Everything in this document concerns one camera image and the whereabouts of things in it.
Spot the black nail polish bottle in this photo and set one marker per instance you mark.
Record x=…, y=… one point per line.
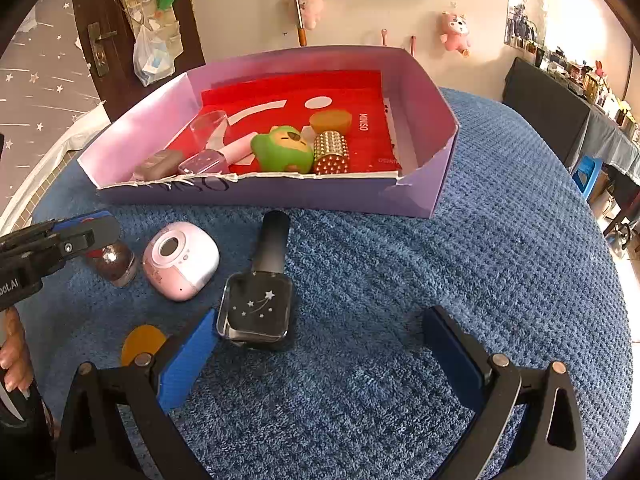
x=257, y=305

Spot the blue towel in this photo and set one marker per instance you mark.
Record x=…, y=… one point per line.
x=400, y=270

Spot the brown door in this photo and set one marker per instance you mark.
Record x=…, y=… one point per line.
x=100, y=5

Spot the person's left hand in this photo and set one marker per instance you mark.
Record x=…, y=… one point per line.
x=12, y=360

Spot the pink oval case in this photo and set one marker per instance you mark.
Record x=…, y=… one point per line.
x=185, y=270

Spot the pink nail polish bottle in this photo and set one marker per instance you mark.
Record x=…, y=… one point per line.
x=240, y=150

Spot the orange round sponge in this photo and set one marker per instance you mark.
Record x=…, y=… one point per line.
x=330, y=120

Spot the wall mirror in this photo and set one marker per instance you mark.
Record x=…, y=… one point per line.
x=525, y=10

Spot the clear plastic cup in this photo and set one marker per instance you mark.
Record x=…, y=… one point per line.
x=210, y=127

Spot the blue plastic stool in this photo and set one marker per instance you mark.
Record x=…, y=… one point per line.
x=587, y=175

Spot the red-tipped stick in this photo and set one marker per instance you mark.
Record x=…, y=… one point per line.
x=298, y=10

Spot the gold studded cylinder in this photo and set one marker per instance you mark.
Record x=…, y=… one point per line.
x=331, y=152

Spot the orange dome-shaped block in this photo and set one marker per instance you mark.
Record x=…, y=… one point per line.
x=140, y=342

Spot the clear plastic bag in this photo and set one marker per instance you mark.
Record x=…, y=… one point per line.
x=152, y=60

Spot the cloth-covered side table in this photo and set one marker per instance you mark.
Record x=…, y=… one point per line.
x=550, y=110

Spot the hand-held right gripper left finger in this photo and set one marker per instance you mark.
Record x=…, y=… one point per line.
x=187, y=360

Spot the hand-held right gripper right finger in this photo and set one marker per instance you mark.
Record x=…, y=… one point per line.
x=452, y=355

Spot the purple cardboard box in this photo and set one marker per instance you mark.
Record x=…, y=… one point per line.
x=325, y=195

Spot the pink plush toy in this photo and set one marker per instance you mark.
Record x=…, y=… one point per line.
x=455, y=32
x=312, y=5

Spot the red-capped glitter bottle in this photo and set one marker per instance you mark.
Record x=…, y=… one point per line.
x=117, y=265

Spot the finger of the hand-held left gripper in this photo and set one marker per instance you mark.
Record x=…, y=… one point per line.
x=85, y=223
x=65, y=247

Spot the brown eyeshadow case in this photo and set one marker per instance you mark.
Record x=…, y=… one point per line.
x=160, y=162

